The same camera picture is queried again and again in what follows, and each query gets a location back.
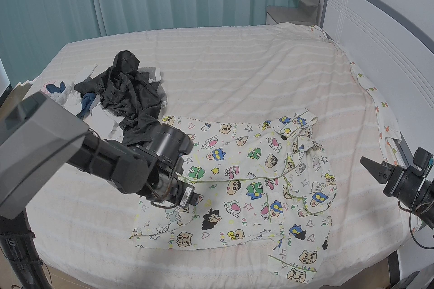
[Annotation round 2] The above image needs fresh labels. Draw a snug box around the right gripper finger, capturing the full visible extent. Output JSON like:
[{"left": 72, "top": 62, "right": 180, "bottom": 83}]
[{"left": 360, "top": 156, "right": 388, "bottom": 185}]

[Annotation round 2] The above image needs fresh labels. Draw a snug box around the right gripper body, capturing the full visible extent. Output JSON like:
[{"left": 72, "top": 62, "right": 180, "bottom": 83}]
[{"left": 385, "top": 162, "right": 424, "bottom": 205}]

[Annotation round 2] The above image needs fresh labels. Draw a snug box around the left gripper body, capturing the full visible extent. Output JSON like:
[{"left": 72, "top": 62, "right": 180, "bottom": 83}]
[{"left": 166, "top": 180, "right": 204, "bottom": 211}]

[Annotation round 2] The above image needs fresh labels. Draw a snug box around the white printed pyjama top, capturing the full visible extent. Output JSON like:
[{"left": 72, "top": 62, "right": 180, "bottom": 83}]
[{"left": 128, "top": 108, "right": 338, "bottom": 281}]

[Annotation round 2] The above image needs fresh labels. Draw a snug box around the pile of clothes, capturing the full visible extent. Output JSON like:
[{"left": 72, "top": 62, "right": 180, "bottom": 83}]
[{"left": 42, "top": 65, "right": 168, "bottom": 142}]

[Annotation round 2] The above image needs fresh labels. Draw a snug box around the black garment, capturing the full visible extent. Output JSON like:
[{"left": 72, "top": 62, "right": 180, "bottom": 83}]
[{"left": 74, "top": 51, "right": 167, "bottom": 148}]

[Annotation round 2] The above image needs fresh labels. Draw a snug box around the bed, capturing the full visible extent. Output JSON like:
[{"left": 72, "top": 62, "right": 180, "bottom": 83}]
[{"left": 24, "top": 0, "right": 434, "bottom": 289}]

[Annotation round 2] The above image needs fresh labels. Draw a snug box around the grey bedside table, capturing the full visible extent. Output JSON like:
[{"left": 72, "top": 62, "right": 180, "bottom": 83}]
[{"left": 266, "top": 0, "right": 321, "bottom": 26}]

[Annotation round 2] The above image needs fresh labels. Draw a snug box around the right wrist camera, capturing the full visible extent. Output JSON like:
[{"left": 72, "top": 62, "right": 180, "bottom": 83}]
[{"left": 411, "top": 147, "right": 434, "bottom": 177}]

